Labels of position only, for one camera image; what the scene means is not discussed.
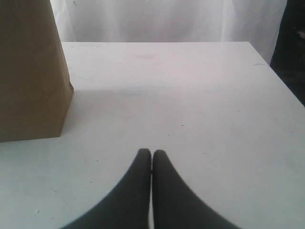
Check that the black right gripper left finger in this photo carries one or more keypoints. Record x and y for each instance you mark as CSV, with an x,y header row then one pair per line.
x,y
127,205

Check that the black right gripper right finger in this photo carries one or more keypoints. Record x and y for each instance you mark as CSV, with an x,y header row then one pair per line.
x,y
175,205

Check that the large brown paper bag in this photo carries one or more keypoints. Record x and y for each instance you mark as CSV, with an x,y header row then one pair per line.
x,y
35,87

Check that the white backdrop curtain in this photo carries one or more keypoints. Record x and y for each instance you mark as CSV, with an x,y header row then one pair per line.
x,y
254,21

